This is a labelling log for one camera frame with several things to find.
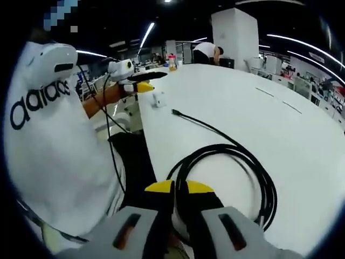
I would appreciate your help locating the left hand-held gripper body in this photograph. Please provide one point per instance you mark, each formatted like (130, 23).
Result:
(121, 68)

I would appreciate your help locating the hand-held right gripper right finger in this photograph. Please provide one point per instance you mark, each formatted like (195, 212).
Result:
(231, 232)

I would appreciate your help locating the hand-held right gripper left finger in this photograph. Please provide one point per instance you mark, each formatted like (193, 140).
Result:
(140, 232)

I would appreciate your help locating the white charger adapter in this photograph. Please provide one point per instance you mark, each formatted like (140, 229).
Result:
(159, 100)

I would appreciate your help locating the colourful drink bottle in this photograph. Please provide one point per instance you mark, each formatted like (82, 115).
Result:
(172, 63)

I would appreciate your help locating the short ceiling light strip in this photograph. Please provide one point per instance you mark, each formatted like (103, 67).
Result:
(147, 35)

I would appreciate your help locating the person's black trousers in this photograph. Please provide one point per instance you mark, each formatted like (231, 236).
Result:
(132, 167)

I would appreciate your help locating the white chest-worn device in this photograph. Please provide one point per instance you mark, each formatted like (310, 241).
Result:
(54, 62)

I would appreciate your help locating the black low cabinet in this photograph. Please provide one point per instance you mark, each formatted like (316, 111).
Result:
(227, 63)

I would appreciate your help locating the white square pillar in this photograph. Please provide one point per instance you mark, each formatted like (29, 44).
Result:
(234, 35)

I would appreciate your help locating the person in white adidas shirt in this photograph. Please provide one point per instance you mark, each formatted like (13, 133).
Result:
(54, 162)

